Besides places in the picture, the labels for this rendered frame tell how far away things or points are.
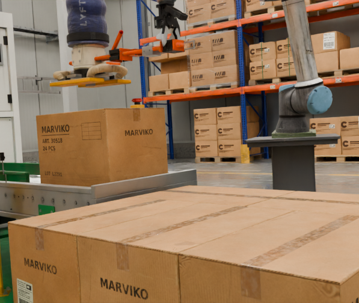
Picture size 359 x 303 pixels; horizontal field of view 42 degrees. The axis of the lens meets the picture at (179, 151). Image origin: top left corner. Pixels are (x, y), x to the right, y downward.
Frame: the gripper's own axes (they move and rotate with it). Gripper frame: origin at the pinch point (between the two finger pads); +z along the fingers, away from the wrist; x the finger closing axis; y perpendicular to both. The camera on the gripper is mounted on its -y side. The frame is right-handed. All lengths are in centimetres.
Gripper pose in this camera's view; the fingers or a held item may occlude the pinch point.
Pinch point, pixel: (172, 45)
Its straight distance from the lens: 221.8
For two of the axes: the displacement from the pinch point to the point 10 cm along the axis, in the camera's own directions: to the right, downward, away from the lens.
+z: 0.5, 10.0, 0.5
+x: -6.6, 0.7, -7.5
